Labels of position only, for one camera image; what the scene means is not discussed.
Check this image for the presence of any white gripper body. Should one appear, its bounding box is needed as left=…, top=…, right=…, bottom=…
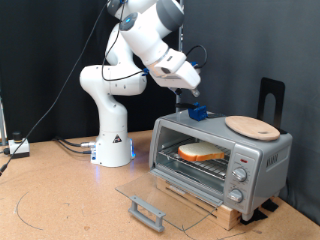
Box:
left=148, top=48, right=202, bottom=91

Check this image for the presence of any blue printed grip block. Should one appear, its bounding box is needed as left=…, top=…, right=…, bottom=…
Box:
left=187, top=102, right=209, bottom=122

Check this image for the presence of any white bread slice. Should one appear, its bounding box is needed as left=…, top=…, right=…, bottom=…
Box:
left=177, top=142, right=226, bottom=163

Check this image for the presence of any glass oven door with handle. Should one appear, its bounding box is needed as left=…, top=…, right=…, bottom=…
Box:
left=115, top=168, right=224, bottom=233

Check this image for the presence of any silver oven knob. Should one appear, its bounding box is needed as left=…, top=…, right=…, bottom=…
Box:
left=227, top=188, right=244, bottom=204
left=232, top=167, right=248, bottom=183

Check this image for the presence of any silver toaster oven body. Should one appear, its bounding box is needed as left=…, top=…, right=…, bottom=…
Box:
left=148, top=107, right=294, bottom=222

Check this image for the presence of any wooden block under oven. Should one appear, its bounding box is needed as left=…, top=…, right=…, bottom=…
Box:
left=155, top=176, right=243, bottom=232

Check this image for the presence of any vertical metal pole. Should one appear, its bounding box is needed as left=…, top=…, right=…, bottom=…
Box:
left=175, top=0, right=185, bottom=114

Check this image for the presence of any round wooden board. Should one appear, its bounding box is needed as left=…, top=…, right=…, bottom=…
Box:
left=224, top=115, right=281, bottom=142

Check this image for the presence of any black metal bookend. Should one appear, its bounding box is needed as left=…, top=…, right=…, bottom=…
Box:
left=257, top=77, right=288, bottom=135

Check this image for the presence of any black foam pad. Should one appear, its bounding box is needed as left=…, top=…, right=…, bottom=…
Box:
left=261, top=199, right=280, bottom=213
left=239, top=208, right=268, bottom=226

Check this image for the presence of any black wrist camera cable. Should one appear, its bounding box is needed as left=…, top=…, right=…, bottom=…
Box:
left=100, top=0, right=209, bottom=83

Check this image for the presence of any wire oven rack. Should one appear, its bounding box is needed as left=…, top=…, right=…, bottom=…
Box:
left=156, top=138, right=232, bottom=181

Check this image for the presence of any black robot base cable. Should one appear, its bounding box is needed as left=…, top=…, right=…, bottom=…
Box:
left=57, top=140, right=94, bottom=155
left=54, top=135, right=98, bottom=149

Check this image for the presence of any long black hanging cable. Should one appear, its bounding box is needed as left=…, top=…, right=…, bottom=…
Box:
left=0, top=0, right=110, bottom=176

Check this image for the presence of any grey metal frame bar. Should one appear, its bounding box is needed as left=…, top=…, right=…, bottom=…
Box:
left=0, top=96, right=7, bottom=147

